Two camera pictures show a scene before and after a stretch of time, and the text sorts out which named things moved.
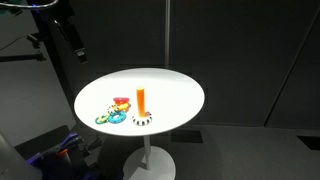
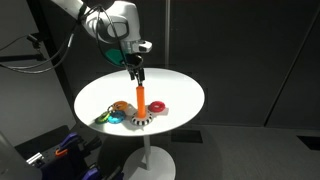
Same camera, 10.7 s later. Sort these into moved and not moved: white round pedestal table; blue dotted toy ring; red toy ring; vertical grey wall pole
Moved: red toy ring
Not moved: blue dotted toy ring; vertical grey wall pole; white round pedestal table
